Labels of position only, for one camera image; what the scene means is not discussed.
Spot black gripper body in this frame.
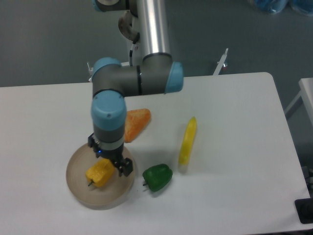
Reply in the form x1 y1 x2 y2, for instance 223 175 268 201
88 133 125 169

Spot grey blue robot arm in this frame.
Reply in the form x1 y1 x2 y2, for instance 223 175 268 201
88 0 184 176

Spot blue plastic bags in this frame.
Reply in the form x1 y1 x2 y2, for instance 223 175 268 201
247 0 313 17

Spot orange triangular bread slice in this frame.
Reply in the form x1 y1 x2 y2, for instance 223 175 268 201
124 108 151 143

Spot beige round plate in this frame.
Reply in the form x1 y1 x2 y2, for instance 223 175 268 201
66 143 136 209

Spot white side table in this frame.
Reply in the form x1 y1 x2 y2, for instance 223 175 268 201
284 78 313 119

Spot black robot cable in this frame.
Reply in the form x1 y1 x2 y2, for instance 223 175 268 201
129 32 141 67

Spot black device at edge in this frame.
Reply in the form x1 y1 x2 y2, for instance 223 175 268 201
294 198 313 224

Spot yellow corn cob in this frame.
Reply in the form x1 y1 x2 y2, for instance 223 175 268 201
179 117 197 165

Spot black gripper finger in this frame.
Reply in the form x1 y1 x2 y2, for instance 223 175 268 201
118 158 134 177

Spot green bell pepper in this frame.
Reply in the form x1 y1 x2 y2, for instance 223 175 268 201
142 164 173 192

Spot yellow bell pepper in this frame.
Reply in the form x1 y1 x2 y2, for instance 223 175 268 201
85 159 115 188

